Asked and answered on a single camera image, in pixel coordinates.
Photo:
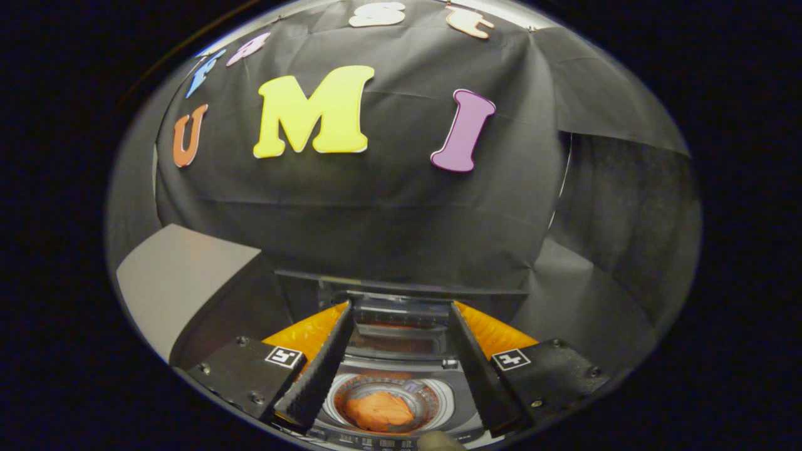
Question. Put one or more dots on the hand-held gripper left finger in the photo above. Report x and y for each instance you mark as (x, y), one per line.
(319, 373)

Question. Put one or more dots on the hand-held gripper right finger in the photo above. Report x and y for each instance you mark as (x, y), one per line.
(479, 376)

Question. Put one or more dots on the orange garment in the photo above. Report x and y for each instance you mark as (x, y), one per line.
(379, 410)

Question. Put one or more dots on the grey cabinet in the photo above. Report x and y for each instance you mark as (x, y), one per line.
(175, 282)

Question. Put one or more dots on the black backdrop cloth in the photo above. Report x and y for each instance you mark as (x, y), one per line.
(388, 213)

